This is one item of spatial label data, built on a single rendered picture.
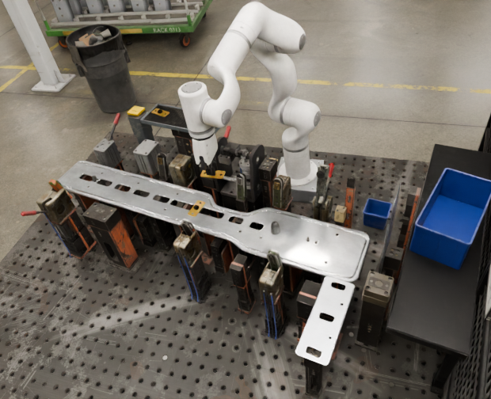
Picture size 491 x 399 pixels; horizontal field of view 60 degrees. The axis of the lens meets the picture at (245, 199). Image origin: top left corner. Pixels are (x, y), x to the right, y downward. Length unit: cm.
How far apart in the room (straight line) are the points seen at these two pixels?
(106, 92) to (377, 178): 286
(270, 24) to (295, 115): 46
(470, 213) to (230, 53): 98
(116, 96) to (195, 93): 311
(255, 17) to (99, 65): 285
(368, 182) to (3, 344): 176
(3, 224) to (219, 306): 232
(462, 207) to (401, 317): 51
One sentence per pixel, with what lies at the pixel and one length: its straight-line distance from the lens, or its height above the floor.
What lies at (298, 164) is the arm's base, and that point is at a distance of 198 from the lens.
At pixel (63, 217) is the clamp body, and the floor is 96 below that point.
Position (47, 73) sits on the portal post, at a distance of 524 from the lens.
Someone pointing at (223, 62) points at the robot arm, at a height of 159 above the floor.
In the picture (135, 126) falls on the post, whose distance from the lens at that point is 208.
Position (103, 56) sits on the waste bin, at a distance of 412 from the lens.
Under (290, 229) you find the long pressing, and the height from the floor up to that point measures 100.
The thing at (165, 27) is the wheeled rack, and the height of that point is 27.
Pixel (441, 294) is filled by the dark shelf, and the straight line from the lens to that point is 143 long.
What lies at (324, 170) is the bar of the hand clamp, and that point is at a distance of 148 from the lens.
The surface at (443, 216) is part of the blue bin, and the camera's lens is 163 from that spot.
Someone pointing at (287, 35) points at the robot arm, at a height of 157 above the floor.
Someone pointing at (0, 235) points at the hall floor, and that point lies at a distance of 363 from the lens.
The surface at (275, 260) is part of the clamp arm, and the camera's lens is 137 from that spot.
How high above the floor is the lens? 218
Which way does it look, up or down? 45 degrees down
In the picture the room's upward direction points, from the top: 9 degrees counter-clockwise
